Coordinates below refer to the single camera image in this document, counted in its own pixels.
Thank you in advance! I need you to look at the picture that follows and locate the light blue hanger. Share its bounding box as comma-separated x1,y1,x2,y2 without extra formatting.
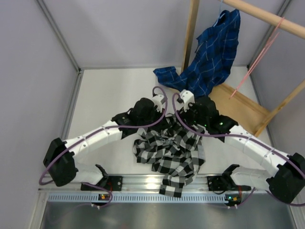
213,0,225,27

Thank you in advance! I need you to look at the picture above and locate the slotted grey cable duct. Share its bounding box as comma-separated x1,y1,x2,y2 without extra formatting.
48,193,240,204

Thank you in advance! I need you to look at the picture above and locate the wooden clothes rack frame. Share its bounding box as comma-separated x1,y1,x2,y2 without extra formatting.
181,0,305,136

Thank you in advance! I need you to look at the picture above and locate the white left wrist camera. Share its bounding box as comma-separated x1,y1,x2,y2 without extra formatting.
151,94,166,113

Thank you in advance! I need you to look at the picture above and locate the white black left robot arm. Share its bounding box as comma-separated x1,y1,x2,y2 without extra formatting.
43,95,167,190

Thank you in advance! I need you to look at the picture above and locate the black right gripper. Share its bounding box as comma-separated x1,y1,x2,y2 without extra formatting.
175,101,209,129

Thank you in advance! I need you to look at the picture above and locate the black white checkered shirt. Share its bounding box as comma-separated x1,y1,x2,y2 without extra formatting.
132,114,205,198

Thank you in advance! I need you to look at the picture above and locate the pink wire hanger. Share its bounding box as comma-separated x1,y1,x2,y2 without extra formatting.
229,17,285,99

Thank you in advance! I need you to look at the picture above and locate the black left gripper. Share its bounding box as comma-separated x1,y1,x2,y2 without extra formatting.
138,106,170,132

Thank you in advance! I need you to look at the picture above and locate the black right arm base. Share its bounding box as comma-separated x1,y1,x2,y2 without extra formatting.
207,176,252,194

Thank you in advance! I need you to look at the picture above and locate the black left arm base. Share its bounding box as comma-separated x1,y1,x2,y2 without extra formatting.
81,176,123,191

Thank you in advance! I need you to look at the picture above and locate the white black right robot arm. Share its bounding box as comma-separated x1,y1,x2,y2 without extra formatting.
173,92,305,205

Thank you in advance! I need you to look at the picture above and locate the blue plaid shirt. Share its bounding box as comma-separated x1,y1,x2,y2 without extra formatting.
153,10,241,97

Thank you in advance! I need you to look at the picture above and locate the aluminium mounting rail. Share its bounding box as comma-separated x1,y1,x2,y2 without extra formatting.
38,173,270,191

